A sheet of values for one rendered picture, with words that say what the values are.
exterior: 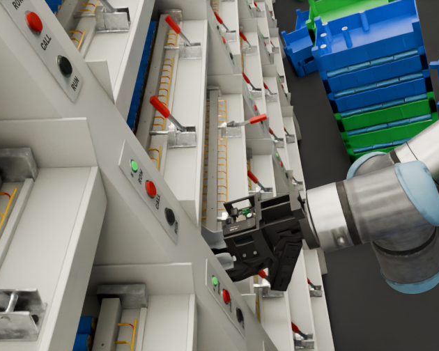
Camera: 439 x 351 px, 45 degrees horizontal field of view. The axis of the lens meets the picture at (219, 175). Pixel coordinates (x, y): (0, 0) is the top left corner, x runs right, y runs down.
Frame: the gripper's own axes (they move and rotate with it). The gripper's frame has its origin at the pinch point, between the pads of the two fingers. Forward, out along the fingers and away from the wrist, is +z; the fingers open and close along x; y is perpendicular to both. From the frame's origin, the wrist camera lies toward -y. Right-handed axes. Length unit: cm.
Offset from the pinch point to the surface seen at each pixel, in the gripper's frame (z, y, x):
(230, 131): -5.8, -4.0, -36.9
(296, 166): -8, -65, -93
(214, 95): -3.1, -2.1, -49.3
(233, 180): -5.7, -5.6, -23.1
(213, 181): -3.1, -2.1, -20.4
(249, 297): -8.9, -2.1, 6.7
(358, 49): -38, -25, -87
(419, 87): -52, -43, -84
